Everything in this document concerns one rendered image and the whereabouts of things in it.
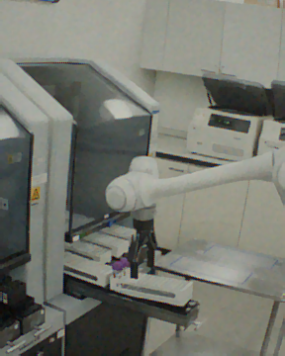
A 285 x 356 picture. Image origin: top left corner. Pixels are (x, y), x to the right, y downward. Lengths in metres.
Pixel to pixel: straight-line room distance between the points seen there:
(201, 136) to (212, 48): 0.76
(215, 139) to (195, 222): 0.68
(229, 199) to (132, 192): 2.61
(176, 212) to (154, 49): 1.38
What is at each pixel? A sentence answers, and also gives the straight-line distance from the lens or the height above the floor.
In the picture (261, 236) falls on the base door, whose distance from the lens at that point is 4.25.
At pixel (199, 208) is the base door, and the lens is 4.36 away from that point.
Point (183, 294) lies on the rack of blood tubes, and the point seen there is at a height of 0.88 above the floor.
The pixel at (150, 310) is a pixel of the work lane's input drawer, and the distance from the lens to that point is 1.97.
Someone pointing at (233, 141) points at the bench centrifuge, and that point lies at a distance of 4.18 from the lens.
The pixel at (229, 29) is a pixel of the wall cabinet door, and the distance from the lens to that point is 4.48.
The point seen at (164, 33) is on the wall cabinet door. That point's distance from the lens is 4.68.
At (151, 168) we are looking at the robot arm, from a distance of 1.86.
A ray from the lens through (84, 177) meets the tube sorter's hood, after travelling 2.03.
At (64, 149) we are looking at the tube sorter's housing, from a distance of 1.91.
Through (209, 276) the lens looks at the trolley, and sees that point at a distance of 2.24.
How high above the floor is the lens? 1.71
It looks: 12 degrees down
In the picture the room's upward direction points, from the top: 6 degrees clockwise
